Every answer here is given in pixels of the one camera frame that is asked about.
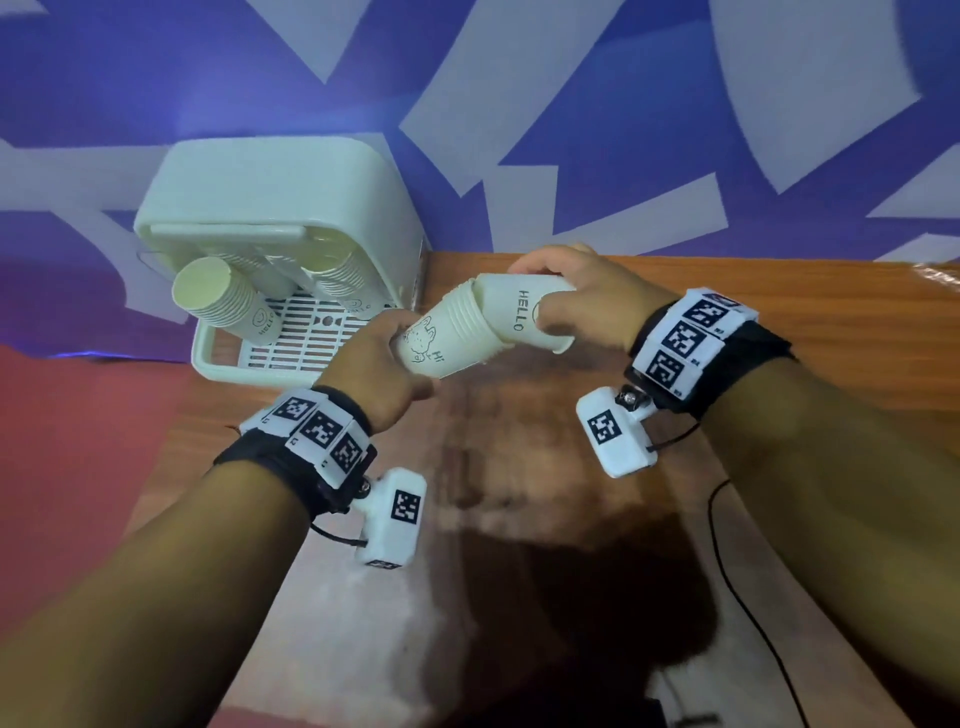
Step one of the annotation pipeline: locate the person's left hand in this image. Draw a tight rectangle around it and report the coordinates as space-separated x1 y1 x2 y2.
313 308 441 437

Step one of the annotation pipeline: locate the person's right hand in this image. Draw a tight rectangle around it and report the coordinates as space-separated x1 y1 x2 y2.
507 243 681 355

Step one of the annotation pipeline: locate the white printed paper cup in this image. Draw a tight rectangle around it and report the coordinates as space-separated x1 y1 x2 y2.
472 273 579 354

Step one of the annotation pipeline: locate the stack of printed paper cups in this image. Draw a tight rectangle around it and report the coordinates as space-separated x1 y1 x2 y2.
393 281 519 381

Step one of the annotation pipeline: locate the person's right forearm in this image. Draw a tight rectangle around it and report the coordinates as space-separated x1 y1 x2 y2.
699 355 960 728

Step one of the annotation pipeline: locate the person's left forearm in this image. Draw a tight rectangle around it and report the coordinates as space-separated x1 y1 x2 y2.
0 459 313 728

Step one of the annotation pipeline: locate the black wristband with marker tags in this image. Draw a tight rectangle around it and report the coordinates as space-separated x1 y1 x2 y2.
625 286 796 421
213 385 380 520

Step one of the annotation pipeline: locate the paper cup stack in dispenser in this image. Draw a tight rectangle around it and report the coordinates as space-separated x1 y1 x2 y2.
306 247 393 321
171 255 284 348

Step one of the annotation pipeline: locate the white cup dispenser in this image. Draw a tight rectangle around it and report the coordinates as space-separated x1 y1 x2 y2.
133 135 430 389

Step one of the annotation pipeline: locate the clear plastic wrap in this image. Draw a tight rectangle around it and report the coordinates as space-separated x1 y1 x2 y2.
909 259 960 292

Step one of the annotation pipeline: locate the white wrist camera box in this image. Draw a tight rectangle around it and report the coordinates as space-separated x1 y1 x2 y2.
575 385 661 480
352 466 429 571

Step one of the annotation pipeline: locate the short black camera cable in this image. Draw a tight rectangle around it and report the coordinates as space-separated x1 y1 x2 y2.
309 520 369 549
645 420 703 456

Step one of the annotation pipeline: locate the long black cable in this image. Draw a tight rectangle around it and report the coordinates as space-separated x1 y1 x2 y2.
707 478 813 728

